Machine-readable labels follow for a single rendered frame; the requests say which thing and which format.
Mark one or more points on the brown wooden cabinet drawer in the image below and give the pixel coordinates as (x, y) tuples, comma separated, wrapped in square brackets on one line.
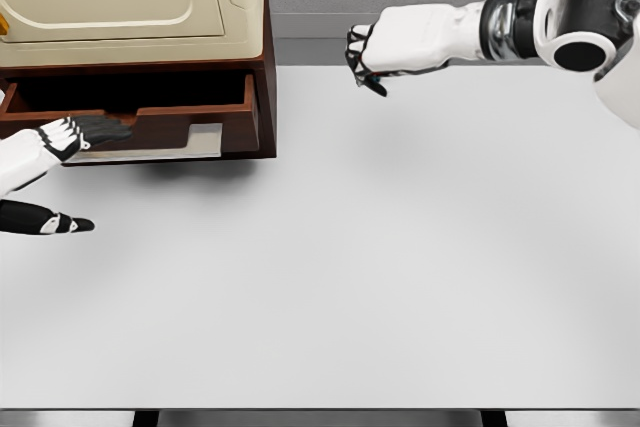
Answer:
[(165, 136)]

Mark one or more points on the brown cabinet with beige top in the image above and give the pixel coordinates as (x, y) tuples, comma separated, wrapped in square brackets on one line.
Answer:
[(125, 7)]

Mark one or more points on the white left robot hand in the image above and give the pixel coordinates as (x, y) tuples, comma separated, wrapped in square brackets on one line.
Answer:
[(25, 157)]

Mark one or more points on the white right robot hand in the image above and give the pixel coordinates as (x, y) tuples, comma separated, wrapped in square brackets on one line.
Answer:
[(410, 37)]

